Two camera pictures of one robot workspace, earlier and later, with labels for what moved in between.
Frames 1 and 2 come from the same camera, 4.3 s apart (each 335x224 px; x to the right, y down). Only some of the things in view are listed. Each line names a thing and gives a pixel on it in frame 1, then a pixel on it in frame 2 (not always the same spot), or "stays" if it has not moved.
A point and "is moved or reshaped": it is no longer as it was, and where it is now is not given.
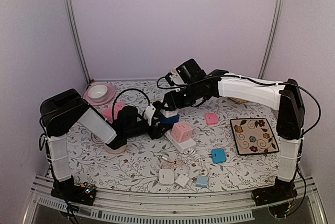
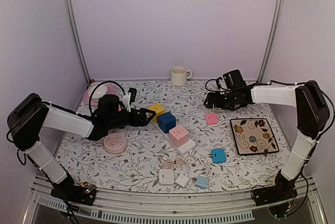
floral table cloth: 225,145 stays
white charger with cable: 166,175 to 182,179
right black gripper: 174,101 to 217,104
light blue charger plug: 201,181 stays
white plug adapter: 166,176 stays
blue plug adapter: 218,155 stays
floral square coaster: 254,136 stays
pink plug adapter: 211,119 stays
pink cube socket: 181,131 is moved or reshaped
